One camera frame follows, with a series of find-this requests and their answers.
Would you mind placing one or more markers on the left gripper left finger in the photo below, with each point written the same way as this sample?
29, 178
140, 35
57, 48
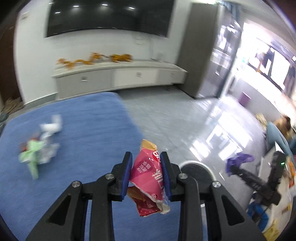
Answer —
66, 218

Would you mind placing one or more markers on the blue white gloved right hand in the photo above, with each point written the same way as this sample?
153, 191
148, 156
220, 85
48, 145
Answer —
258, 214

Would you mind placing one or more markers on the white low tv cabinet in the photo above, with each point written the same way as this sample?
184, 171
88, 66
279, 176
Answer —
110, 76

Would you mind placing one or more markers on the purple stool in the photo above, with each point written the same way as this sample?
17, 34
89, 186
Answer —
244, 99

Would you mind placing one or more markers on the white black printed wrapper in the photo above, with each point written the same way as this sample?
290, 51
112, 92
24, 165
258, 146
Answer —
48, 148

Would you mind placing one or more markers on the red small candy wrapper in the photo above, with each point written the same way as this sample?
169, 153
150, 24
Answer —
23, 146

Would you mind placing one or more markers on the dark brown door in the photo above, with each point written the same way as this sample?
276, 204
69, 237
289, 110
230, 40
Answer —
9, 84

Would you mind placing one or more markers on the grey tall cabinet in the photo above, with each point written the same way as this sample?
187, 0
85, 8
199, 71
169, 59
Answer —
210, 43

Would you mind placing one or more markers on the white round trash bin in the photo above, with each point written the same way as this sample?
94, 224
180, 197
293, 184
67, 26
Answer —
198, 170

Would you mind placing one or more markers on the white tissue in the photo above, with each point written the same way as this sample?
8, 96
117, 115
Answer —
54, 127

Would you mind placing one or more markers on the golden tiger figurine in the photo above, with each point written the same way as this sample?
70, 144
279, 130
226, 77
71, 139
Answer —
121, 58

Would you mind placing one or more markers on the black wall television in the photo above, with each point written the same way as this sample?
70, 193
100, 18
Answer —
151, 17

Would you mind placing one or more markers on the golden dragon figurine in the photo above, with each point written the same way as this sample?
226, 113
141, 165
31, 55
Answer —
90, 61

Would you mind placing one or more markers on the person in beige clothes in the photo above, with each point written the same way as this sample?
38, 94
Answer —
284, 126

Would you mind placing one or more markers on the pink red snack bag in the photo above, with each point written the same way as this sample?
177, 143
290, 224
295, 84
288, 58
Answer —
146, 177

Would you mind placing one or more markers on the light green tissue packet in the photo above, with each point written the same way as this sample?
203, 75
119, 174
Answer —
29, 157

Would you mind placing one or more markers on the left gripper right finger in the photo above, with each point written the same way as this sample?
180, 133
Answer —
226, 220

